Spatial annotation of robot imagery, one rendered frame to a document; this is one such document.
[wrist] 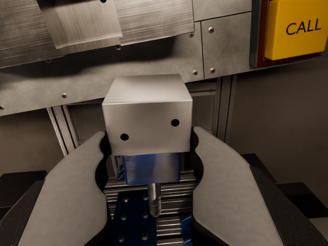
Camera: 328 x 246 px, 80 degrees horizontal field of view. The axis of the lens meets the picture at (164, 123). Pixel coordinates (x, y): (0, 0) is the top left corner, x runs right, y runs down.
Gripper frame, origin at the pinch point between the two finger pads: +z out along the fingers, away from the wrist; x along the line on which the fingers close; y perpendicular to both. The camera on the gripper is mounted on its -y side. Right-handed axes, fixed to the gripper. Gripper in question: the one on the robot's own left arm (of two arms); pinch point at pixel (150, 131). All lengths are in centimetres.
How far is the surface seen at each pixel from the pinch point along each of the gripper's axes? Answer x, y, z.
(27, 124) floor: -74, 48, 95
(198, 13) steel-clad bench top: 6.1, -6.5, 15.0
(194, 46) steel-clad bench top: 5.8, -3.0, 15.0
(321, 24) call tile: 18.5, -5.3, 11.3
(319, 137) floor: 113, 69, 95
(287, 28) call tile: 14.7, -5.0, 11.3
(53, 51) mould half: -7.3, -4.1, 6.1
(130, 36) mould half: -1.2, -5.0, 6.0
